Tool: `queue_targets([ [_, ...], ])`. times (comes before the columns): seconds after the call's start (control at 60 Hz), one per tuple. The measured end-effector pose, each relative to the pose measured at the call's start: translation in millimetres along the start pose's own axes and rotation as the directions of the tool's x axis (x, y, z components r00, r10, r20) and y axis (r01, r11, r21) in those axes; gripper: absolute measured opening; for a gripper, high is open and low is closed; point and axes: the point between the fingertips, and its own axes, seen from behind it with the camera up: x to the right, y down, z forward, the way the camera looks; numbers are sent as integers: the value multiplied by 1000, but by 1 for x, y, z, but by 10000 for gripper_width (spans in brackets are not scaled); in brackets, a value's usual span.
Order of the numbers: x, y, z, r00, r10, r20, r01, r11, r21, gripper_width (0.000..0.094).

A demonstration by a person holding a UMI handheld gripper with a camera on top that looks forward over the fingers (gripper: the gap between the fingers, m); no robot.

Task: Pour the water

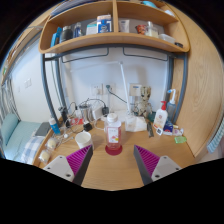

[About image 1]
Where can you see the small green pack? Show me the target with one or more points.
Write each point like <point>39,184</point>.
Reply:
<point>180,139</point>

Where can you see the blue plaid blanket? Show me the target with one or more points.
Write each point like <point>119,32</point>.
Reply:
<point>32,150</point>

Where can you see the tree creature figurine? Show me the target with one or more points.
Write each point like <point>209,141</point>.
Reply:
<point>145,100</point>

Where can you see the wooden shelf unit with items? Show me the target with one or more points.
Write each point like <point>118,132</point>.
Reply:
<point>113,38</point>

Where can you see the clear bottle with pink drink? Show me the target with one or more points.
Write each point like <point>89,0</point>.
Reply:
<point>113,133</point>

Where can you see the black electric shaver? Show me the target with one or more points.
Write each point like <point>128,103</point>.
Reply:
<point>63,115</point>

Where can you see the teal pillow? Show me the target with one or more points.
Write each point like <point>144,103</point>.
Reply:
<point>9,128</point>

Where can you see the steel tumbler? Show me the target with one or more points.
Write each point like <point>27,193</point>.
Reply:
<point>85,113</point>

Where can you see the white plastic box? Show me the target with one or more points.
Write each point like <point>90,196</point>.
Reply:
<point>135,124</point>

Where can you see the white pump bottle red top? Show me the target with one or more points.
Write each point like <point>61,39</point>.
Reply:
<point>160,118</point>

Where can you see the small white square clock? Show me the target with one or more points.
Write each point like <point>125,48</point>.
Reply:
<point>159,131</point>

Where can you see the clear spray bottle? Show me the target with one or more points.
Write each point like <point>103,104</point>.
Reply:
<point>171,106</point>

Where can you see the dark grey laptop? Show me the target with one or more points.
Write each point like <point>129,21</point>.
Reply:
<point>43,129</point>

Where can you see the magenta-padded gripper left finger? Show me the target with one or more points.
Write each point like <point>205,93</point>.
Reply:
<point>78,160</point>

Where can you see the white desk lamp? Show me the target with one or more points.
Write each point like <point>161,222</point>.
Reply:
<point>125,86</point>

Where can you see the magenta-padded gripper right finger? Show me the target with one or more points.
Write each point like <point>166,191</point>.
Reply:
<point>148,160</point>

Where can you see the black charger block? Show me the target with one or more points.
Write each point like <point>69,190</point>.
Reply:
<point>87,127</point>

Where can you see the cream round container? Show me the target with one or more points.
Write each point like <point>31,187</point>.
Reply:
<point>52,143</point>
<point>44,156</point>

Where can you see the blue tube bottle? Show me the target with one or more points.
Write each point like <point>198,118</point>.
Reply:
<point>54,126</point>

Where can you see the white power adapter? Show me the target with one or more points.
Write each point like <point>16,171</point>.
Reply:
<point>97,113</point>

